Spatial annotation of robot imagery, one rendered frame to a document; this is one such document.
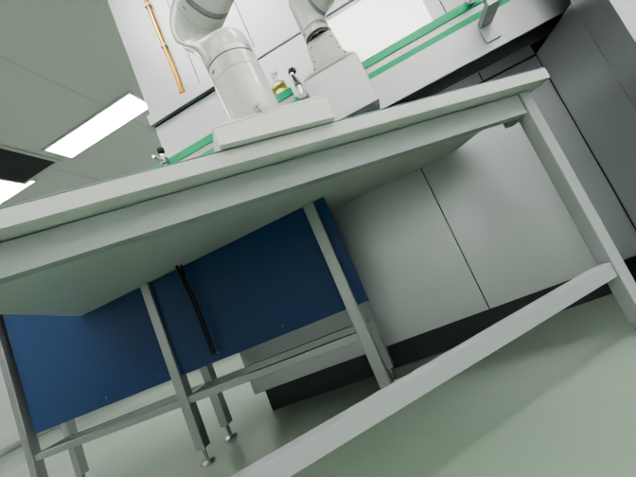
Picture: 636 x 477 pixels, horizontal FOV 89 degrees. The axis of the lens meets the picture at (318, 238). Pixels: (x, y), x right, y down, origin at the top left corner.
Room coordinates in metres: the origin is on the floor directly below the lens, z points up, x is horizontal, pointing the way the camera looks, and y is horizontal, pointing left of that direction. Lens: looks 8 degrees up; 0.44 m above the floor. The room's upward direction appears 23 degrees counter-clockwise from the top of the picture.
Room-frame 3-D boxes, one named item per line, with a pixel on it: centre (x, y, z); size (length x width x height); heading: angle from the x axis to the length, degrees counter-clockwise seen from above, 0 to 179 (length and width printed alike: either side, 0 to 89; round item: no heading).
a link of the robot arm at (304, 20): (0.92, -0.25, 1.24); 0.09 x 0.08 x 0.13; 45
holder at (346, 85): (1.00, -0.25, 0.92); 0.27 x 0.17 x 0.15; 167
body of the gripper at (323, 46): (0.93, -0.25, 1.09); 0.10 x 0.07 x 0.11; 76
